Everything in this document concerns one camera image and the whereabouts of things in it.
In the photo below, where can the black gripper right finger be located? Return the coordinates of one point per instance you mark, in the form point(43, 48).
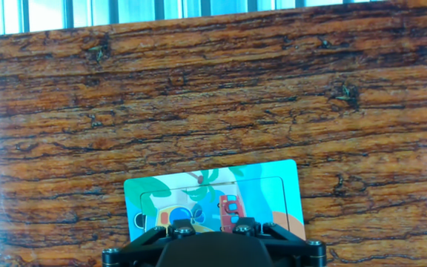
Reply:
point(295, 252)

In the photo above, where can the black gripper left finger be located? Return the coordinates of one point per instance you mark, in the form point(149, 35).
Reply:
point(139, 248)

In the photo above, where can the puzzle piece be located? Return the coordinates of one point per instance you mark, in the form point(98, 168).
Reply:
point(230, 217)

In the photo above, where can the car picture puzzle board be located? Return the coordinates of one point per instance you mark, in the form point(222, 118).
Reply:
point(273, 193)

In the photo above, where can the wood grain mat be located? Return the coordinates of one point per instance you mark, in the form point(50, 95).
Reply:
point(213, 111)

